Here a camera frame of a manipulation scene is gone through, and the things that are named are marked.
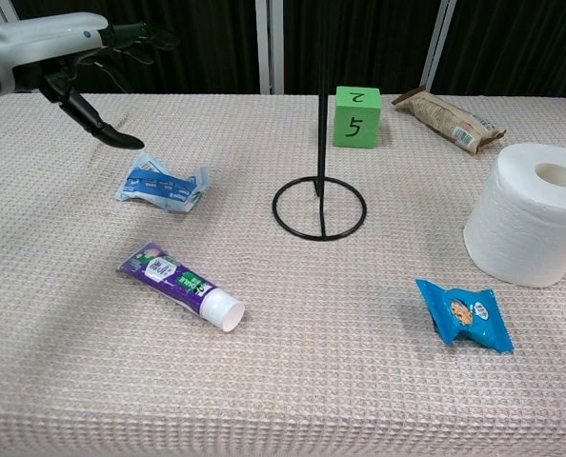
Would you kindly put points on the black and silver left hand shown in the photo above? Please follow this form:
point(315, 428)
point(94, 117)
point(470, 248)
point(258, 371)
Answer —
point(49, 43)

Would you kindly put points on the white paper towel roll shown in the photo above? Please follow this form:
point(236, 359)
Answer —
point(516, 224)

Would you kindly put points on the black curtain panel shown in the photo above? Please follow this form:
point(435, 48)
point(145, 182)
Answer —
point(526, 47)
point(207, 47)
point(383, 38)

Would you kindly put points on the light blue wipes packet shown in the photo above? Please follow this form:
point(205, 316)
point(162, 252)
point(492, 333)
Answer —
point(159, 185)

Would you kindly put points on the purple toothpaste tube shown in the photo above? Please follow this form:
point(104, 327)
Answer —
point(168, 276)

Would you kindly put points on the green numbered foam cube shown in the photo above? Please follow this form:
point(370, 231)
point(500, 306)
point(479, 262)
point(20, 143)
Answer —
point(357, 121)

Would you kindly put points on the beige waffle tablecloth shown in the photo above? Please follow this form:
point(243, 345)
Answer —
point(283, 357)

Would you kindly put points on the brown snack wrapper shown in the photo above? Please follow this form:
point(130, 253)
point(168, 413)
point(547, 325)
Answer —
point(447, 119)

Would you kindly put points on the blue cookie snack packet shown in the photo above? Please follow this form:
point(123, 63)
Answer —
point(469, 314)

